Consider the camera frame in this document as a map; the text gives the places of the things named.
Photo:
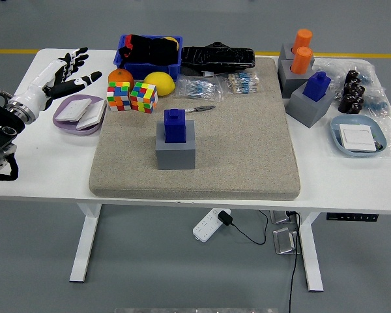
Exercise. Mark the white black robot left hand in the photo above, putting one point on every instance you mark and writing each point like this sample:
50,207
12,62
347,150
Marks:
42,84

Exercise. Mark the blue square seal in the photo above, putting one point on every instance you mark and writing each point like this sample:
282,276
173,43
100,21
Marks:
316,88
175,127

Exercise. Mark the grey cube seal holder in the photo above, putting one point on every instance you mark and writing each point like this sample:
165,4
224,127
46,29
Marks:
285,52
304,111
176,158
290,83

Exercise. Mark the orange cylinder seal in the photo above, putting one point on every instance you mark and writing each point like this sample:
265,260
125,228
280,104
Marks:
303,39
301,60

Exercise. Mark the purple tray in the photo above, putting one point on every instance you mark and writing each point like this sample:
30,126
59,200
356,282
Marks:
68,129

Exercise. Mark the multicolour puzzle cube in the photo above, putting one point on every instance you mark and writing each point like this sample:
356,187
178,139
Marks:
143,98
118,98

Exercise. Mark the orange fruit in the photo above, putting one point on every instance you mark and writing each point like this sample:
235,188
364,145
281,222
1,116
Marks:
120,76

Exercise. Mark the blue plastic bin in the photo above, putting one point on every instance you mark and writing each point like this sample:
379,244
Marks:
150,70

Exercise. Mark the black gloves bundle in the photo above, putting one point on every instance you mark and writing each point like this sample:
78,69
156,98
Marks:
153,49

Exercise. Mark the yellow lemon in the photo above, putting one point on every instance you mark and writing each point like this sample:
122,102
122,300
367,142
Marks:
159,83

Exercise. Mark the yellow item in bin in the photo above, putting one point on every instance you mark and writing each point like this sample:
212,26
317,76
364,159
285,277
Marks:
172,40

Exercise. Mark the bag of blue resistors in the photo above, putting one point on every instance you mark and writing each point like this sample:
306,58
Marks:
198,88

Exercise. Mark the small metal pliers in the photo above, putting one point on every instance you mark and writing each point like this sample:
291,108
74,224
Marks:
202,108

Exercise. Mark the white table leg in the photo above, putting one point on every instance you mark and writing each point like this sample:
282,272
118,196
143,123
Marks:
84,244
311,254

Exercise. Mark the black plastic tray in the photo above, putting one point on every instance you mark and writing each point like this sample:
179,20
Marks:
215,57

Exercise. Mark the bag of tan resistors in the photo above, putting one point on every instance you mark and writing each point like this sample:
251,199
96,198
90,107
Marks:
242,83

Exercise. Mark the grey-brown table mat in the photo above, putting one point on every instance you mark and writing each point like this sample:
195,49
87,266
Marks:
241,146

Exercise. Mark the white power strip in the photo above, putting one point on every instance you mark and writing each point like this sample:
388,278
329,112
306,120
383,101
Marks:
205,228

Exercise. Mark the black power adapter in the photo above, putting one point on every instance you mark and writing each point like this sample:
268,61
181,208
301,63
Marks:
225,217

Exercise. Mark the metal floor socket box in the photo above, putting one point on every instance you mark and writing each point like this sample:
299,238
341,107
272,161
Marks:
285,241
280,217

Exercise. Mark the black cylinder capacitor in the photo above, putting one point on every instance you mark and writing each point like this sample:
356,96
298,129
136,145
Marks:
356,107
359,91
346,101
349,88
352,76

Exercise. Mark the light blue tray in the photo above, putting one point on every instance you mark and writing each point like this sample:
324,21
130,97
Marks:
355,120

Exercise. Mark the black table control panel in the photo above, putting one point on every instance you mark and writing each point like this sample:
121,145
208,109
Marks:
352,217

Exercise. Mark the white wall switch plate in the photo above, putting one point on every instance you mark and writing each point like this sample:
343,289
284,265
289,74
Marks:
73,111
92,117
358,138

